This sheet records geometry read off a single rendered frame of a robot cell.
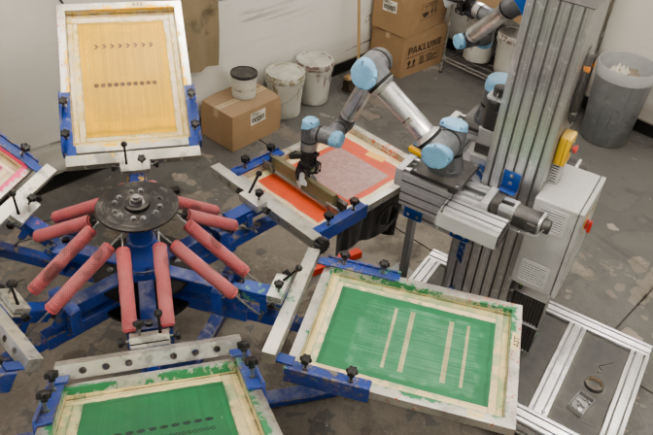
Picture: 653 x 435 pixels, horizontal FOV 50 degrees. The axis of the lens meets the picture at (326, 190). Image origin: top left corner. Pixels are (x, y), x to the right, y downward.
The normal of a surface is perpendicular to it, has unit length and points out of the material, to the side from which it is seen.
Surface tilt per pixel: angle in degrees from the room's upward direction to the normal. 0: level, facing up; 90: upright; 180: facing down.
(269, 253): 0
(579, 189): 0
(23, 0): 90
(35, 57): 90
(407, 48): 88
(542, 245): 90
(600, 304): 0
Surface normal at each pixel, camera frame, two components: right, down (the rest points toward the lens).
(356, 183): 0.07, -0.80
